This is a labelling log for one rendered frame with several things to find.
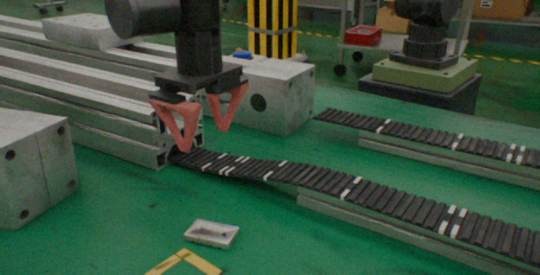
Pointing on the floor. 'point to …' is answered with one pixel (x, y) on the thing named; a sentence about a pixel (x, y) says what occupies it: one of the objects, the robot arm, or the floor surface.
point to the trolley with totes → (371, 38)
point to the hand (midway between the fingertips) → (204, 135)
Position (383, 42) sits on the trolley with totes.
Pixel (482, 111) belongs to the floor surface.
